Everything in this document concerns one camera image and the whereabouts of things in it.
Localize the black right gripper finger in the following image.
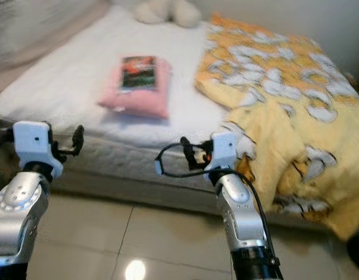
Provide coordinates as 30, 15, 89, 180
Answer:
180, 135, 195, 170

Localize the pink pillow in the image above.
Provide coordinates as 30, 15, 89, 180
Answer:
97, 56, 173, 121

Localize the yellow cartoon print blanket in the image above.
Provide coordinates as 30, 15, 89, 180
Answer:
193, 12, 359, 241

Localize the white bed mattress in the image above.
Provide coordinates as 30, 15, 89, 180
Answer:
0, 5, 359, 229

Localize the dark green book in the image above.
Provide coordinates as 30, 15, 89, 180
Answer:
120, 55, 157, 92

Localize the grey patterned quilt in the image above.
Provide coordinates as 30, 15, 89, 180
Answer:
0, 0, 111, 72

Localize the beige plush toy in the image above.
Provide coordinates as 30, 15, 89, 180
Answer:
135, 0, 203, 29

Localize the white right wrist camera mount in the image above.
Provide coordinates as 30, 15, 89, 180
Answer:
204, 131, 239, 173

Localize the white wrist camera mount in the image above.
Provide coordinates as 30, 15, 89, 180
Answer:
12, 120, 65, 178
204, 131, 239, 173

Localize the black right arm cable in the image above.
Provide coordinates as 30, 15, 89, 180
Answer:
154, 142, 276, 257

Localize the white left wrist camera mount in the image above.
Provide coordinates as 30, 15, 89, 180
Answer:
12, 120, 65, 178

